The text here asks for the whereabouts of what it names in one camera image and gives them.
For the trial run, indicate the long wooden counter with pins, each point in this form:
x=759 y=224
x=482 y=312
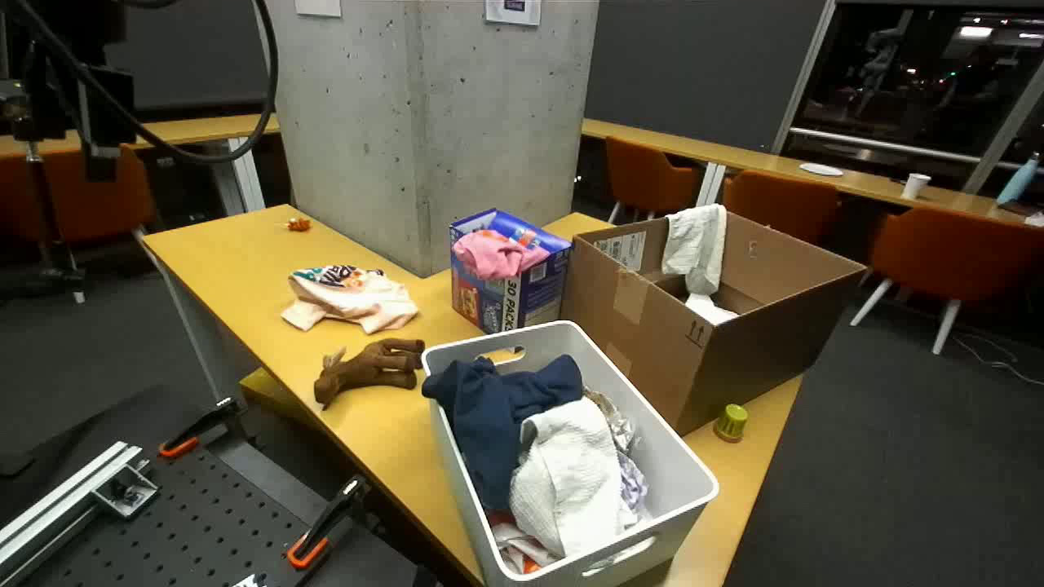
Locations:
x=760 y=164

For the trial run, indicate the white plastic organisation bin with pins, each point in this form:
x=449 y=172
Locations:
x=670 y=460

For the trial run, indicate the aluminium rail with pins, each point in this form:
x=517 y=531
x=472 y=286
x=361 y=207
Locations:
x=66 y=506

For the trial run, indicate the white paper sheet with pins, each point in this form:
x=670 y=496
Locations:
x=824 y=169

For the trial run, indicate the white garment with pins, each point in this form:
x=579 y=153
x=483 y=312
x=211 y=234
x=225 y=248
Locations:
x=568 y=481

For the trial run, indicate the orange chair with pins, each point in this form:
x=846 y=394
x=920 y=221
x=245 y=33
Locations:
x=958 y=256
x=75 y=199
x=784 y=207
x=647 y=181

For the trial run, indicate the white printed shirt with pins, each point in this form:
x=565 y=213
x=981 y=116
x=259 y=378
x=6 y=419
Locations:
x=351 y=294

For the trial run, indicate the white wall plate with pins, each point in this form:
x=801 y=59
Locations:
x=317 y=9

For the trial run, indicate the small yellow-green cup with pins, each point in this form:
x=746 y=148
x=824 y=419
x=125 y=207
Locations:
x=732 y=423

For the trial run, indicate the grey patterned cloth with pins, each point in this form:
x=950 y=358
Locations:
x=627 y=457

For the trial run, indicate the pink cloth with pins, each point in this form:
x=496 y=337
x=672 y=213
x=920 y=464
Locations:
x=494 y=253

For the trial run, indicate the concrete pillar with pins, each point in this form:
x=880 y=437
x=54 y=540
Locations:
x=435 y=110

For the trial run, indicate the navy blue garment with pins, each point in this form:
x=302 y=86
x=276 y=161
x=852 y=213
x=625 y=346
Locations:
x=489 y=419

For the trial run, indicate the blue printed cardboard box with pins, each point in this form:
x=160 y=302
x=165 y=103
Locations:
x=511 y=287

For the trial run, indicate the red patterned cloth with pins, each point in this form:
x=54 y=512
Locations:
x=521 y=545

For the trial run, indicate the small orange object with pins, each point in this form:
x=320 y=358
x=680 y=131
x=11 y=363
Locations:
x=297 y=224

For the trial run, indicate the brown cardboard box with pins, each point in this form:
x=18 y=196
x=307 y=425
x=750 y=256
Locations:
x=695 y=327

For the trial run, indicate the white paper cup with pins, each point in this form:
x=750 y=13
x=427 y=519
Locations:
x=914 y=184

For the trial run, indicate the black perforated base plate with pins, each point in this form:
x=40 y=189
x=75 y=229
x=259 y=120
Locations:
x=184 y=524

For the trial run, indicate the white cloth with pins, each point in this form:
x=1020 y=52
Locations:
x=695 y=248

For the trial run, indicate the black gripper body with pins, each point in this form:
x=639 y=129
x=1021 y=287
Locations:
x=66 y=66

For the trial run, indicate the light blue bottle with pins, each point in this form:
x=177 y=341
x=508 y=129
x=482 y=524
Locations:
x=1020 y=181

